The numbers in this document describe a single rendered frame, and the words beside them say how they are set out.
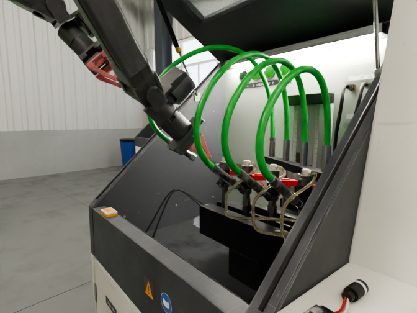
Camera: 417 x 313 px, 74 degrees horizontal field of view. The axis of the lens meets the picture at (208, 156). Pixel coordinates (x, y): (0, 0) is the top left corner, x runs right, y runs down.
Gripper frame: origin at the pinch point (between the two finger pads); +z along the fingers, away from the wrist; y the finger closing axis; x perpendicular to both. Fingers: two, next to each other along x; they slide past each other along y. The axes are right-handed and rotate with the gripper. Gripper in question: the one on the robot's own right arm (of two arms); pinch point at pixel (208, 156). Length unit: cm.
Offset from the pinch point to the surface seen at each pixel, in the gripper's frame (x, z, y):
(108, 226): 10.4, -4.6, -30.3
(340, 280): -37.5, 12.6, -6.7
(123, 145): 611, 79, -7
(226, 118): -18.3, -9.9, 4.0
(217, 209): -0.8, 11.4, -8.7
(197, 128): -11.0, -10.8, 0.5
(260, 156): -26.1, -4.1, 1.1
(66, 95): 667, -84, -5
